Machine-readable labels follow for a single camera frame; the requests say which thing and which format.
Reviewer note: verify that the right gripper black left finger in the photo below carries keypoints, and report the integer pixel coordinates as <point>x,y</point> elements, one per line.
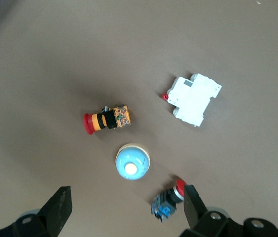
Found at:
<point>50,217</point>

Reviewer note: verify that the red emergency button orange body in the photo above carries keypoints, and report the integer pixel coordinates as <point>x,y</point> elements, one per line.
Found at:
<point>109,119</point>

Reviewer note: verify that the red push button blue body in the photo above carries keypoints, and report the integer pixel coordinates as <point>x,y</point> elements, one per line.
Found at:
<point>163,207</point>

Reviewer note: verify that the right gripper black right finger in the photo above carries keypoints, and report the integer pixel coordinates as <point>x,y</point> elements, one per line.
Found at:
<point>198,219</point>

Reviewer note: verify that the white circuit breaker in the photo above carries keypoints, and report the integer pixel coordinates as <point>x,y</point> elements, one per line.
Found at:
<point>193,101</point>

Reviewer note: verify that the blue dome bell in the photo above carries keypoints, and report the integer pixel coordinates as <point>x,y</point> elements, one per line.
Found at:
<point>132,160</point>

